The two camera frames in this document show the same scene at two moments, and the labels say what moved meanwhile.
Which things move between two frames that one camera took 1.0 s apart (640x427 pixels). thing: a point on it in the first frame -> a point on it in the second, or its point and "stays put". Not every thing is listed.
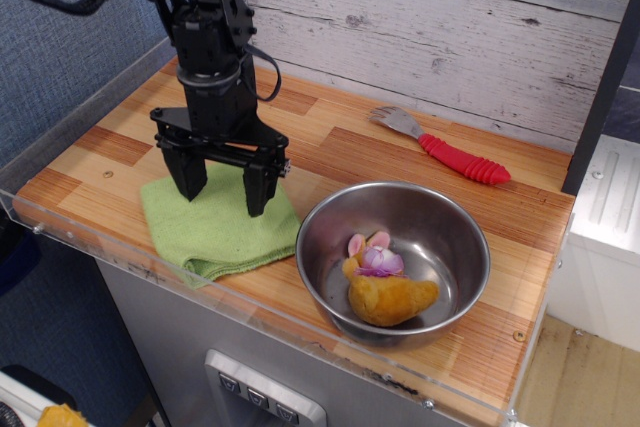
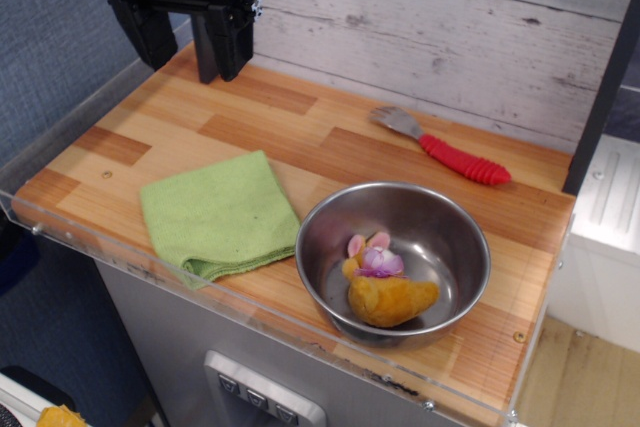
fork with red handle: x=477 y=168 stays put
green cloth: x=214 y=233 stays put
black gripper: x=223 y=125 -> x=223 y=30
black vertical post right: x=596 y=127 stays put
